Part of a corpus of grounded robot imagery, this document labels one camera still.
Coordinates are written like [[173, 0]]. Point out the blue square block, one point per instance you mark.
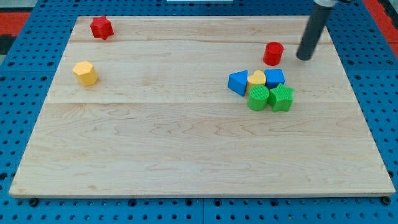
[[274, 77]]

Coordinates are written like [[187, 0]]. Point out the blue triangle block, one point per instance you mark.
[[237, 82]]

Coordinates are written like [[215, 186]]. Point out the red cylinder block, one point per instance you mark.
[[273, 53]]

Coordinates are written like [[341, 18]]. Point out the yellow hexagon block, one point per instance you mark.
[[85, 73]]

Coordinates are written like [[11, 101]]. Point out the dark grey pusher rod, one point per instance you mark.
[[313, 31]]

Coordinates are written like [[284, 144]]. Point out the green cylinder block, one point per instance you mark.
[[258, 97]]

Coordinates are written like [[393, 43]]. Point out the yellow heart block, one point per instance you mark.
[[257, 78]]

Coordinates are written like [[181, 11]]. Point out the red star block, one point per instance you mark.
[[101, 27]]

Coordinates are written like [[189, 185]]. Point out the wooden board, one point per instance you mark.
[[161, 122]]

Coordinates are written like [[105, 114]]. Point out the green star block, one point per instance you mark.
[[281, 98]]

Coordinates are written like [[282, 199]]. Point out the silver rod mount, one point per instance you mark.
[[326, 2]]

